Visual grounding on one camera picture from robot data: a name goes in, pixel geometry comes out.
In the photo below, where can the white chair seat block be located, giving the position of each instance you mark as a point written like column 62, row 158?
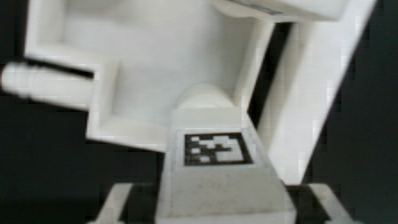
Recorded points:
column 147, row 61

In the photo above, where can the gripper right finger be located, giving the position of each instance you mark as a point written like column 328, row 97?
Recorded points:
column 320, row 209

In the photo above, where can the white short leg block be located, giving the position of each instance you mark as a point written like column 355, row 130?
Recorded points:
column 282, row 10

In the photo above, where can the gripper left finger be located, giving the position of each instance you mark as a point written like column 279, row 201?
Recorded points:
column 129, row 204

